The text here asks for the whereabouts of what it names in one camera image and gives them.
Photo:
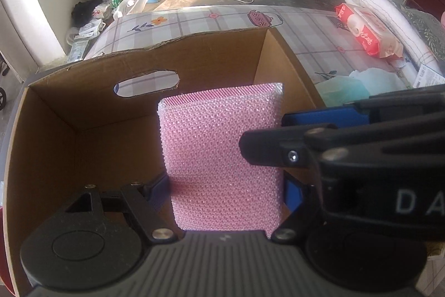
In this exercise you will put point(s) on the clutter pile by wall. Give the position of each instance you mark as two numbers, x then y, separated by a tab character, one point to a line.
90	18

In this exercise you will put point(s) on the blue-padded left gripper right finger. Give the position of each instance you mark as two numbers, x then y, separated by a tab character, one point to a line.
305	213

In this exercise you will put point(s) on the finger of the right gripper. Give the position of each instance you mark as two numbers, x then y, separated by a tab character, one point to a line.
342	116
278	147

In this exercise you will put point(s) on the red tissue pack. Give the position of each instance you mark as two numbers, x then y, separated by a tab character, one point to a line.
373	35

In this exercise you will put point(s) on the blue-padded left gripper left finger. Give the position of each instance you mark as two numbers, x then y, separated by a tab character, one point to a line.
143	202

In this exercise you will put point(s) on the grey patterned blanket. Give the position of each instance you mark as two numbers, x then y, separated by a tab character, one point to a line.
430	30

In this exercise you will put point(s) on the brown cardboard box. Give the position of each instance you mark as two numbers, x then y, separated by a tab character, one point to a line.
95	121

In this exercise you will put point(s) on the white rolled quilt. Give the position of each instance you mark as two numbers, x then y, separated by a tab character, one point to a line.
421	57

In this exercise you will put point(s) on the pink textured sponge pad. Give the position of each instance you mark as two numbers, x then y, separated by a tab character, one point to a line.
212	187

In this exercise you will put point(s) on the translucent plastic bag bundle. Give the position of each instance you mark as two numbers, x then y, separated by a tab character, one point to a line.
358	85

